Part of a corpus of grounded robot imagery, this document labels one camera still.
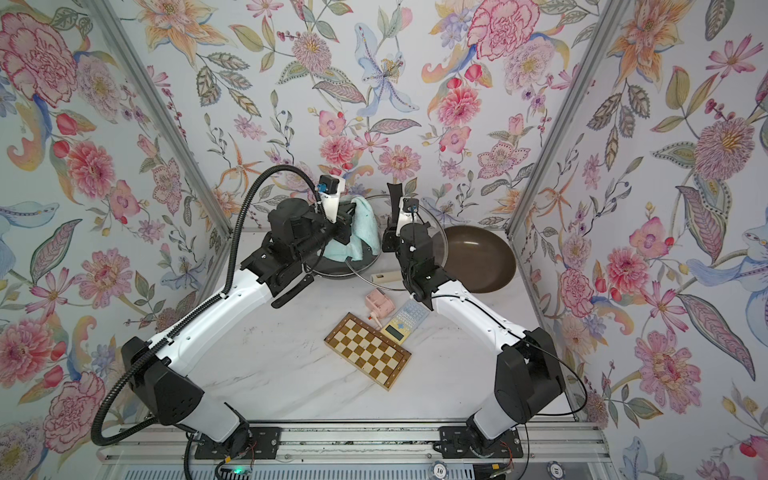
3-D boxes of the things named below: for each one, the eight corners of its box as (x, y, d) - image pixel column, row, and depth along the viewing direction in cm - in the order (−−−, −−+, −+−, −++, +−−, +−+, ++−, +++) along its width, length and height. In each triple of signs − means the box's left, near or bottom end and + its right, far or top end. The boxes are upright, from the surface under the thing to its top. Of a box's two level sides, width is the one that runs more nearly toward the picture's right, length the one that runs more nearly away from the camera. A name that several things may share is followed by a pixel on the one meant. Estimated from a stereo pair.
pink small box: (382, 322, 96) (382, 316, 93) (364, 303, 100) (364, 297, 97) (395, 311, 98) (396, 305, 95) (377, 293, 102) (377, 287, 100)
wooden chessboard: (324, 344, 92) (322, 341, 90) (349, 315, 98) (349, 311, 97) (388, 391, 84) (388, 388, 82) (411, 355, 90) (412, 352, 88)
